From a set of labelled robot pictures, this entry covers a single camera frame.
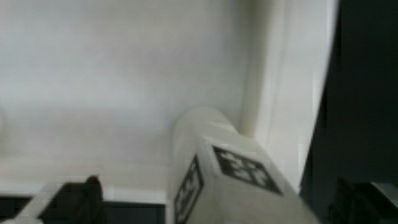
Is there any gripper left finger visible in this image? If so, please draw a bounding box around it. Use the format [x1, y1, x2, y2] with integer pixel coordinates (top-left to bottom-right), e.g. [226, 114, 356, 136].
[11, 174, 107, 224]

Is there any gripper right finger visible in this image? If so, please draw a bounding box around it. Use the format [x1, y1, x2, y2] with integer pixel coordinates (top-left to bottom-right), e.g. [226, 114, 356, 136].
[329, 178, 398, 224]

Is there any white table leg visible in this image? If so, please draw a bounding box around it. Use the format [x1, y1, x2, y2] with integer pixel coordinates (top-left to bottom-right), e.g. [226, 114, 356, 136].
[165, 107, 322, 224]

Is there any white square tabletop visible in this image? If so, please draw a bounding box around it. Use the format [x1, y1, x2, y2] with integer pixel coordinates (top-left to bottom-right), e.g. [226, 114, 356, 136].
[0, 0, 341, 203]

